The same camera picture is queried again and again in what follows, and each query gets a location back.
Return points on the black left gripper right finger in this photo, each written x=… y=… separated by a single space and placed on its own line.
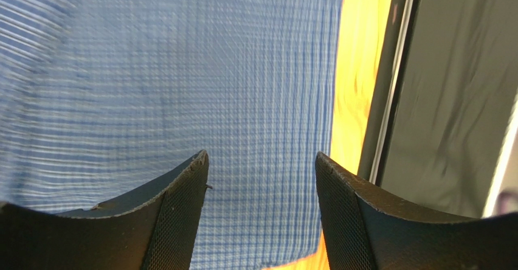
x=366 y=227

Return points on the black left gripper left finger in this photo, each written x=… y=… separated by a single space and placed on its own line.
x=153 y=226

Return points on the blue checked long sleeve shirt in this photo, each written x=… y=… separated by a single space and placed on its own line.
x=101 y=96

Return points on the aluminium rail frame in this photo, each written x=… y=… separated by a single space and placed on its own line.
x=442 y=128

